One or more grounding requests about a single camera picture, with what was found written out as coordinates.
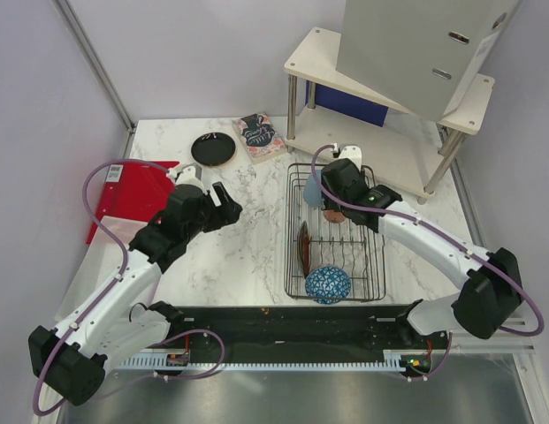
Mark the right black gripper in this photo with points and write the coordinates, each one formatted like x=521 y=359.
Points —
x=331 y=205

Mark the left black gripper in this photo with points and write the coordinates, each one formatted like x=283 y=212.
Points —
x=224 y=214

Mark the pink ceramic mug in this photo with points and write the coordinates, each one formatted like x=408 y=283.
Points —
x=333 y=216

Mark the black plate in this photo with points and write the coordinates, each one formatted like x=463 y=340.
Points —
x=213 y=149

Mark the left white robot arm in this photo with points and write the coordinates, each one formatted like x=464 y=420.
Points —
x=74 y=357

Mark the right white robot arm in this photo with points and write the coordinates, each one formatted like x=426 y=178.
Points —
x=487 y=283

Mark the blue plastic tumbler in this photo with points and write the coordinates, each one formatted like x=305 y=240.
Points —
x=312 y=194

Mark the floral cover book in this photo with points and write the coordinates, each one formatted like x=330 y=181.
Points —
x=259 y=138

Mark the red floral plate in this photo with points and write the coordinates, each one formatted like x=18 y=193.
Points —
x=303 y=245

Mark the white two-tier shelf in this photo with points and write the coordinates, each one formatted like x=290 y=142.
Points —
x=406 y=152

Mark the blue folder under shelf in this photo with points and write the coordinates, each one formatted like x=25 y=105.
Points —
x=350 y=105

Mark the red plastic folder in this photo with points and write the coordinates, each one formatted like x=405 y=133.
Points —
x=135 y=191

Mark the blue white patterned bowl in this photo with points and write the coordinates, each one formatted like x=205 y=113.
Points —
x=328 y=285

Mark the clear plastic sleeve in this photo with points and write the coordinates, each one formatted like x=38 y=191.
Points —
x=102 y=257

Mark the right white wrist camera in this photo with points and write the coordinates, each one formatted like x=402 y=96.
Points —
x=350 y=152

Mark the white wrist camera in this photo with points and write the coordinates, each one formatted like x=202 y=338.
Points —
x=350 y=152
x=190 y=174

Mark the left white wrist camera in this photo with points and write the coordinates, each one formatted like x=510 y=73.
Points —
x=190 y=174

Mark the black wire dish rack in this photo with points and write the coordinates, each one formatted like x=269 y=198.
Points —
x=353 y=248

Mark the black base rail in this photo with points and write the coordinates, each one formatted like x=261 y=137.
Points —
x=296 y=328

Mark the grey ring binder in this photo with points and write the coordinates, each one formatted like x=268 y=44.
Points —
x=422 y=54

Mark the white cable duct rail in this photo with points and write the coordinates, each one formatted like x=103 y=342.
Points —
x=271 y=360

